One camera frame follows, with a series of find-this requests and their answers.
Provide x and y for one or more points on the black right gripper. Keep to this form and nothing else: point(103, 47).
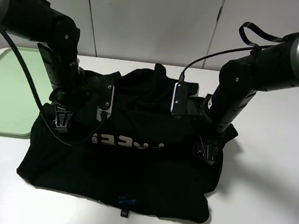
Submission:
point(215, 122)

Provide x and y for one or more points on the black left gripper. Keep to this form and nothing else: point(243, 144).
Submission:
point(76, 96)

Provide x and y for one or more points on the black short sleeve t-shirt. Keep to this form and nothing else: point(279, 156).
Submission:
point(143, 159)

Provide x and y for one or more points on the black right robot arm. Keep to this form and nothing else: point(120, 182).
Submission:
point(273, 64)

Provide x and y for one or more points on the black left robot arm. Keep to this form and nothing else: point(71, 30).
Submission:
point(57, 38)

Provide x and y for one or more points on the light green plastic tray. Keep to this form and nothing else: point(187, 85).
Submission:
point(18, 109)

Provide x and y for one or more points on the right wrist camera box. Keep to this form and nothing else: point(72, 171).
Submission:
point(179, 99)

